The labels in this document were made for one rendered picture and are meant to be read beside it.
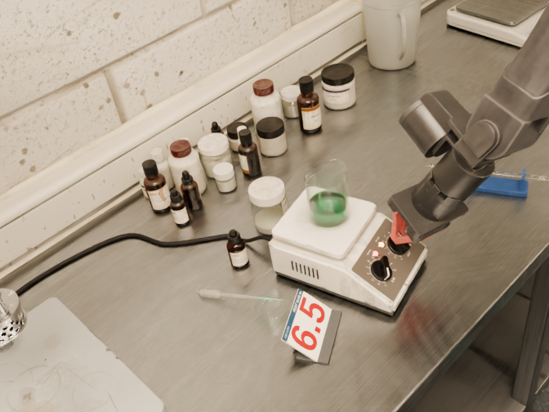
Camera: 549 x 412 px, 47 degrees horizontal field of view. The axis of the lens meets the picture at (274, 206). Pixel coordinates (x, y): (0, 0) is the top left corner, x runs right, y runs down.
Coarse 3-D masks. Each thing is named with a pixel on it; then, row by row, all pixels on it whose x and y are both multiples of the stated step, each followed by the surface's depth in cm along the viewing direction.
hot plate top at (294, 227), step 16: (304, 192) 99; (304, 208) 96; (352, 208) 94; (368, 208) 94; (288, 224) 94; (304, 224) 93; (352, 224) 92; (288, 240) 91; (304, 240) 91; (320, 240) 90; (336, 240) 90; (352, 240) 89; (336, 256) 88
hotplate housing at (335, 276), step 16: (368, 224) 94; (272, 240) 94; (368, 240) 92; (272, 256) 95; (288, 256) 93; (304, 256) 91; (320, 256) 90; (352, 256) 90; (288, 272) 96; (304, 272) 93; (320, 272) 91; (336, 272) 89; (352, 272) 88; (416, 272) 93; (320, 288) 94; (336, 288) 92; (352, 288) 89; (368, 288) 88; (368, 304) 90; (384, 304) 88
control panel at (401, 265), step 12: (384, 228) 94; (372, 240) 92; (384, 240) 93; (372, 252) 91; (384, 252) 92; (408, 252) 93; (420, 252) 94; (360, 264) 89; (396, 264) 91; (408, 264) 92; (360, 276) 88; (372, 276) 89; (396, 276) 90; (384, 288) 88; (396, 288) 89
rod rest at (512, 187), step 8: (488, 184) 106; (496, 184) 106; (504, 184) 106; (512, 184) 105; (520, 184) 103; (528, 184) 105; (488, 192) 106; (496, 192) 105; (504, 192) 105; (512, 192) 104; (520, 192) 104
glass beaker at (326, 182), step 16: (336, 160) 91; (304, 176) 89; (320, 176) 92; (336, 176) 92; (320, 192) 87; (336, 192) 87; (320, 208) 89; (336, 208) 89; (320, 224) 91; (336, 224) 91
